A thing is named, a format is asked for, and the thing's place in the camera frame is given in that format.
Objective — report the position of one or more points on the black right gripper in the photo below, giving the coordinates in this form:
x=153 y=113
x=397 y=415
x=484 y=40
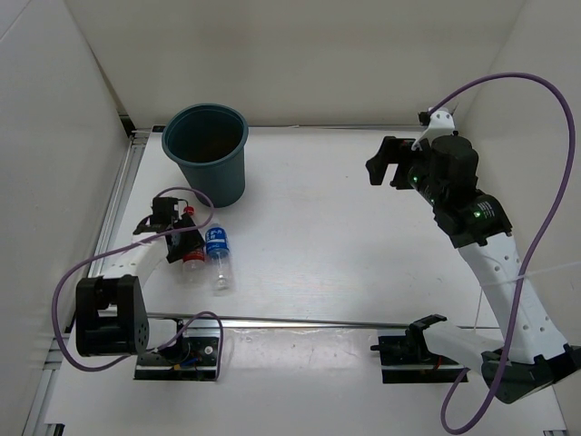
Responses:
x=389 y=153

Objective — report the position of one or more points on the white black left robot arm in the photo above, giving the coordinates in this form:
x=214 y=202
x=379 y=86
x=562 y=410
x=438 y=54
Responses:
x=111 y=319

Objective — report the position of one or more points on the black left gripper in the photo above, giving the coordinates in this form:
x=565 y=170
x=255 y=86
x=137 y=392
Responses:
x=174 y=254

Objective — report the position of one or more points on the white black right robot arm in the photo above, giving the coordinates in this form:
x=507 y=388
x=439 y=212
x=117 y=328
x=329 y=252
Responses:
x=444 y=173

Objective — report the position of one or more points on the red label water bottle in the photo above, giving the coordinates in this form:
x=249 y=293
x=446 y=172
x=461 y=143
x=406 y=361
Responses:
x=193 y=262

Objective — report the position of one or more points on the left robot arm base mount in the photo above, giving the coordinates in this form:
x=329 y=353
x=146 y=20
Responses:
x=195 y=355

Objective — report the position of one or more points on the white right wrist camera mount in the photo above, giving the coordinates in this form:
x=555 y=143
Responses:
x=436 y=123

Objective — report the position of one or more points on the right robot arm base mount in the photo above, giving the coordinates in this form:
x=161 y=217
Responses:
x=402 y=363

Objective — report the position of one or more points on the blue label water bottle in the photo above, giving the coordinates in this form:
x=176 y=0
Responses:
x=218 y=252

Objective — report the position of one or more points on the dark teal plastic bin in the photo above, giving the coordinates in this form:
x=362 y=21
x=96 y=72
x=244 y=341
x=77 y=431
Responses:
x=207 y=142

